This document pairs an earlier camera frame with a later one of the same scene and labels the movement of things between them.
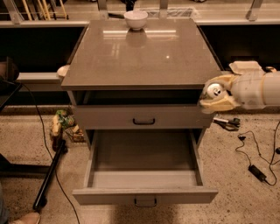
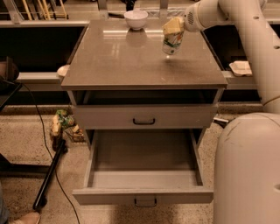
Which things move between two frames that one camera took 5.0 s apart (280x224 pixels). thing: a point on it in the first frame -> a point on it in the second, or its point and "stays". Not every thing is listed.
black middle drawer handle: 152,206 stays
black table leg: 6,168 stays
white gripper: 248,87 -> 192,20
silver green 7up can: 214,90 -> 172,34
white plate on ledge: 63,70 stays
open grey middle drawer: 143,166 stays
